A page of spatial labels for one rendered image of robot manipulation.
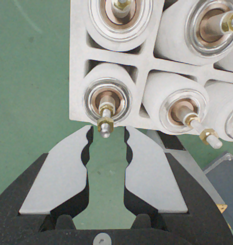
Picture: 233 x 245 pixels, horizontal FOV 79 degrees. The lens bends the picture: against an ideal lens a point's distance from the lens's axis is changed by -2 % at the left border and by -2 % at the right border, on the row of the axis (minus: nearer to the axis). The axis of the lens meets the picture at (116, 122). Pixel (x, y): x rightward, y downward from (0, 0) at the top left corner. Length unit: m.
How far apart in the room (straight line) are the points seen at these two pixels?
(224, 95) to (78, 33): 0.27
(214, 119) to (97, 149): 0.42
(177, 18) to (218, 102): 0.16
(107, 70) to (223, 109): 0.20
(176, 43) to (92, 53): 0.14
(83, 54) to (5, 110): 0.41
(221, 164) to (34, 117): 0.75
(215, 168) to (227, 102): 0.49
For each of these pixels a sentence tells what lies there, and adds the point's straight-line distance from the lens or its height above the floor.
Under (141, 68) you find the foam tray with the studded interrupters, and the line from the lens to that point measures 0.29.
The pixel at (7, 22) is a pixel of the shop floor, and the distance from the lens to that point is 0.54.
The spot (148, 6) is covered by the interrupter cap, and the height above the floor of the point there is 0.25.
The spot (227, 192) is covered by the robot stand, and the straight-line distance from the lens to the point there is 0.70.
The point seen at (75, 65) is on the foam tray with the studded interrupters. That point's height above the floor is 0.18.
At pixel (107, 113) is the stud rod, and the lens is 0.17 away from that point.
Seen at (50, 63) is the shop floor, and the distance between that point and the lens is 0.49.
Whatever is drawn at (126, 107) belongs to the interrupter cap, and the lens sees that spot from 0.22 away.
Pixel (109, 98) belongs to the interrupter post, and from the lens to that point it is 0.20.
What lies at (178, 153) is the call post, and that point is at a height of 0.18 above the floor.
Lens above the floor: 0.46
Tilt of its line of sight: 63 degrees down
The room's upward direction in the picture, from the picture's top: 177 degrees clockwise
